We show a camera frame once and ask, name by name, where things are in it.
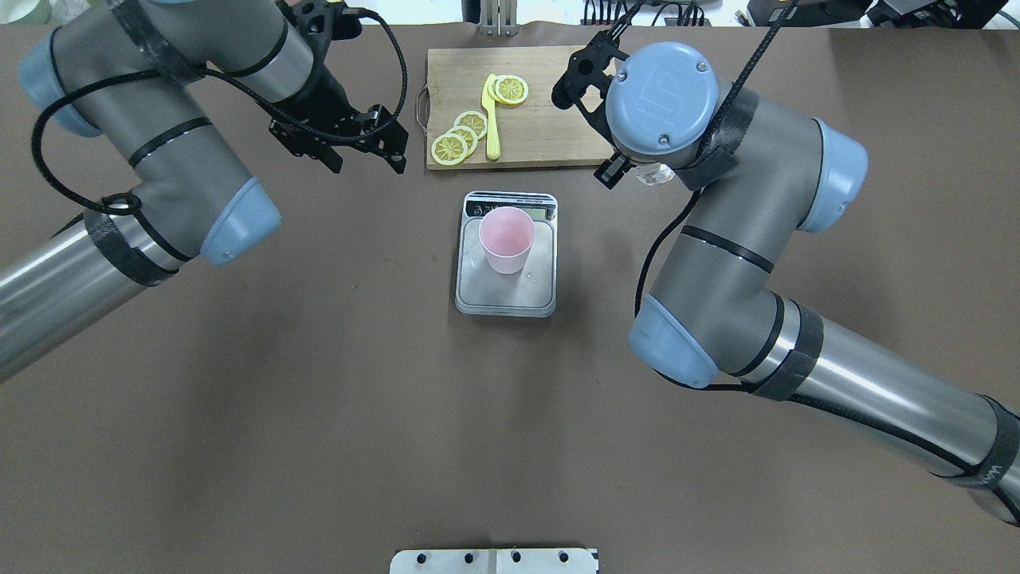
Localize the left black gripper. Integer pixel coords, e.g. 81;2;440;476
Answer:
269;72;408;175

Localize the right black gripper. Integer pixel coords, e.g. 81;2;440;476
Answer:
551;23;634;190

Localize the clear glass sauce bottle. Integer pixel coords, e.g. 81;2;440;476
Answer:
631;163;677;187

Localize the pink plastic cup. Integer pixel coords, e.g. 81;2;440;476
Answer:
478;206;536;275

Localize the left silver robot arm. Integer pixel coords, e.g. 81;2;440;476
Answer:
2;1;408;380

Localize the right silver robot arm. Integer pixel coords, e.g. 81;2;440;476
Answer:
551;21;1018;526

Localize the grey kitchen scale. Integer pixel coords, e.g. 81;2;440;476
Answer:
454;191;559;317

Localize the bamboo cutting board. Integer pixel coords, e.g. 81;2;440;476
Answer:
424;45;612;170

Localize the yellow plastic knife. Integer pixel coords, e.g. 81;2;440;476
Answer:
481;73;502;161

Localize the lemon slice far end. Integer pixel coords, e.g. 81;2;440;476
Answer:
491;75;531;106

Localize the lemon slice near handle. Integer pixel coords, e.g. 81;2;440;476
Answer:
430;133;472;167

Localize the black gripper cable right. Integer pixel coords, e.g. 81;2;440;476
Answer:
634;0;802;320

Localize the white camera mast base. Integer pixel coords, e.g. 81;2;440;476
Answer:
389;547;601;573

